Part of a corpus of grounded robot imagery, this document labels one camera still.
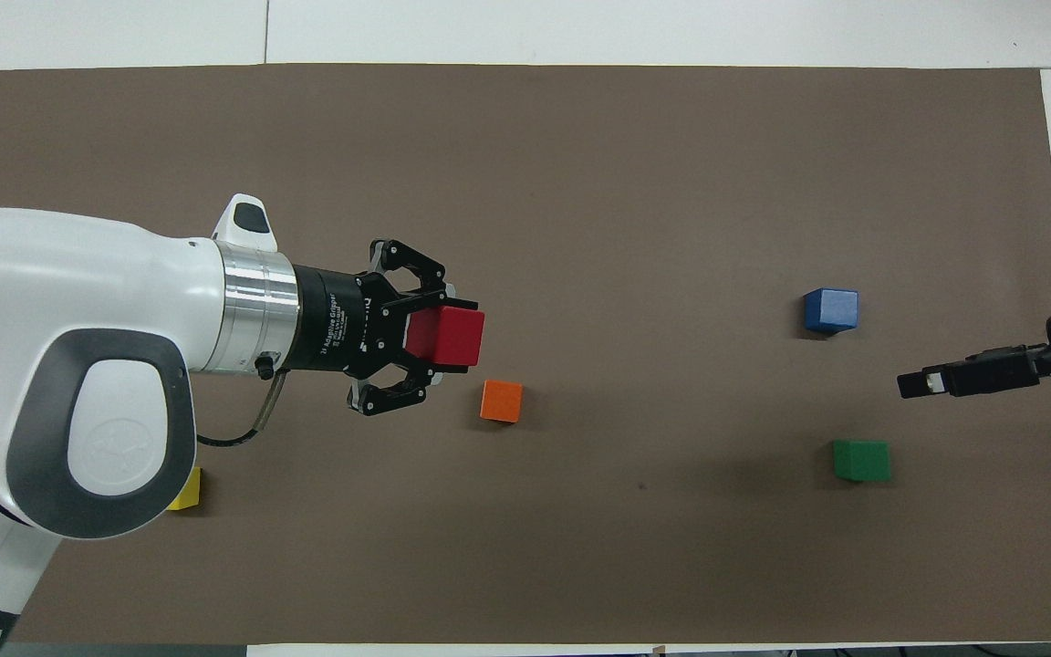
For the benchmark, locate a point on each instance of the yellow cube block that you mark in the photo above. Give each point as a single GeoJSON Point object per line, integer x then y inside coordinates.
{"type": "Point", "coordinates": [188, 493]}

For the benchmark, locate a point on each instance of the blue cube block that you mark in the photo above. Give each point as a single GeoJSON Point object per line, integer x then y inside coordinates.
{"type": "Point", "coordinates": [831, 310]}

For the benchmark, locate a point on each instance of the brown table mat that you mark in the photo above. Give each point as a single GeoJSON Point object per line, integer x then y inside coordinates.
{"type": "Point", "coordinates": [626, 182]}

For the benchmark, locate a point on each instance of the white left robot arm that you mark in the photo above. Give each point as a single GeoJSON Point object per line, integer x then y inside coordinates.
{"type": "Point", "coordinates": [78, 365]}

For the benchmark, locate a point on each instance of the red cube block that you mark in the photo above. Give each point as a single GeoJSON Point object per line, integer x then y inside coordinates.
{"type": "Point", "coordinates": [448, 336]}

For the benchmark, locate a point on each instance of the green cube block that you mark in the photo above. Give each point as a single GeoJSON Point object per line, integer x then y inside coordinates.
{"type": "Point", "coordinates": [861, 461]}

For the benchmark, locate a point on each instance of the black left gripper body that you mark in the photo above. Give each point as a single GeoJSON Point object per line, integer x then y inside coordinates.
{"type": "Point", "coordinates": [343, 319]}

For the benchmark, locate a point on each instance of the orange cube block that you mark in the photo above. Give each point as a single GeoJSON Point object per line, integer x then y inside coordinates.
{"type": "Point", "coordinates": [502, 401]}

